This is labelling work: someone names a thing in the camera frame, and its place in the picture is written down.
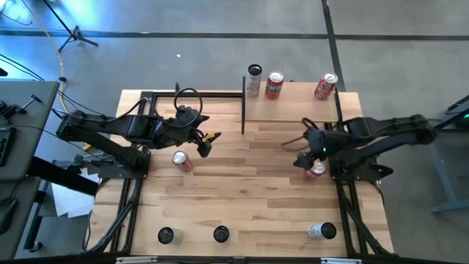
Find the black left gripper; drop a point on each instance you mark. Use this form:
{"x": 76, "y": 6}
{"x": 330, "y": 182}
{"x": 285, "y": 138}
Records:
{"x": 183, "y": 133}

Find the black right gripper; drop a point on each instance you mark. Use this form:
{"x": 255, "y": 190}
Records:
{"x": 318, "y": 148}

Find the red Fanta can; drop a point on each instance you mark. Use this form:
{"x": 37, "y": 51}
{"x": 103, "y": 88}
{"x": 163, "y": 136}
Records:
{"x": 274, "y": 86}
{"x": 317, "y": 169}

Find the red Coca-Cola can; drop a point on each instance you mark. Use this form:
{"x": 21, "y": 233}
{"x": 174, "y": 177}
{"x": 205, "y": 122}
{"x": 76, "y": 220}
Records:
{"x": 182, "y": 161}

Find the slim white orange Celsius can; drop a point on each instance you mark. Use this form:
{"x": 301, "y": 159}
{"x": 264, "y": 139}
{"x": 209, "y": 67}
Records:
{"x": 253, "y": 82}

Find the Star Wars Coca-Cola can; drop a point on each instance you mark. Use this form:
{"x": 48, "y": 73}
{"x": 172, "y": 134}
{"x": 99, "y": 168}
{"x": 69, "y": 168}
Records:
{"x": 325, "y": 87}

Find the silver blue Celsius can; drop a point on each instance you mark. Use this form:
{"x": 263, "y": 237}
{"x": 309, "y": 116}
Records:
{"x": 221, "y": 233}

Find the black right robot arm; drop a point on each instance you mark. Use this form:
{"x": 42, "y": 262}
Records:
{"x": 384, "y": 128}

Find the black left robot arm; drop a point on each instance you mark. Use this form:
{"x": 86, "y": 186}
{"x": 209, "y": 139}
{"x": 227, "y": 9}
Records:
{"x": 110, "y": 124}

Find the wooden shelf with black legs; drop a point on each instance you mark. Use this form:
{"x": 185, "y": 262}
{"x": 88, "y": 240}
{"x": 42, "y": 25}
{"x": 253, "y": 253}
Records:
{"x": 289, "y": 110}

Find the blue-grey metal table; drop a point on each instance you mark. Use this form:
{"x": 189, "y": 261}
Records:
{"x": 439, "y": 168}

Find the black diagonal beam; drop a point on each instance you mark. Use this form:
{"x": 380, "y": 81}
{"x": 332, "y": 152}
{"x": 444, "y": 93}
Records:
{"x": 62, "y": 176}

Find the white paper sheets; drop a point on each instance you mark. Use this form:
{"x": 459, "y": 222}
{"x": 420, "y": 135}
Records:
{"x": 71, "y": 201}

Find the black tripod stand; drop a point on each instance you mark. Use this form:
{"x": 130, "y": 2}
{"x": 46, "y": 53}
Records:
{"x": 75, "y": 34}

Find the black device with green light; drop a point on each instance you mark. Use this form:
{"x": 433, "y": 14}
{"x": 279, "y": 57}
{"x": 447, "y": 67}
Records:
{"x": 464, "y": 121}

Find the grey desk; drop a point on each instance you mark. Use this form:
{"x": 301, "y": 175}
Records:
{"x": 31, "y": 154}
{"x": 23, "y": 198}

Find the black desk leg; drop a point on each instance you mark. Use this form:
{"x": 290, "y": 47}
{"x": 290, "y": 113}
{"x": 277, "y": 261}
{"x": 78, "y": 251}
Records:
{"x": 34, "y": 223}

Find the black desk clamp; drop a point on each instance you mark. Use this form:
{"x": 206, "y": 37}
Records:
{"x": 12, "y": 109}

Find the black keyboard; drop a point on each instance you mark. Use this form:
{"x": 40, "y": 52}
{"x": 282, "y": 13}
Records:
{"x": 4, "y": 146}

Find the black computer mouse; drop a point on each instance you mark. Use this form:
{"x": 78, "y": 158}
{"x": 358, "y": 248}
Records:
{"x": 7, "y": 216}

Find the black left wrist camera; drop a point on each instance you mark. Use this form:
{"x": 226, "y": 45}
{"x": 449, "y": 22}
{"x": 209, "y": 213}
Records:
{"x": 187, "y": 111}

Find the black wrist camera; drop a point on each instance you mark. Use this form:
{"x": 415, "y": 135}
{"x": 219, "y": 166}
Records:
{"x": 187, "y": 111}
{"x": 313, "y": 132}

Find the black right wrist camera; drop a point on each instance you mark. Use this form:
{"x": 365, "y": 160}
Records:
{"x": 313, "y": 132}

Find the small black frame clip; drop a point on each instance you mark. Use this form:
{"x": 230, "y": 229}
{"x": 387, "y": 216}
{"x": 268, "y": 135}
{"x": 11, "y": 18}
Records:
{"x": 177, "y": 88}

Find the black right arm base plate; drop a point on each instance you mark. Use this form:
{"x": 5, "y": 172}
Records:
{"x": 351, "y": 176}

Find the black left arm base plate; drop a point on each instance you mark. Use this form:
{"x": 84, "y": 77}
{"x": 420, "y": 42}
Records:
{"x": 117, "y": 172}

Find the silver edge bracket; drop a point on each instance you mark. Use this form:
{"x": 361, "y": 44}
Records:
{"x": 340, "y": 261}
{"x": 136, "y": 260}

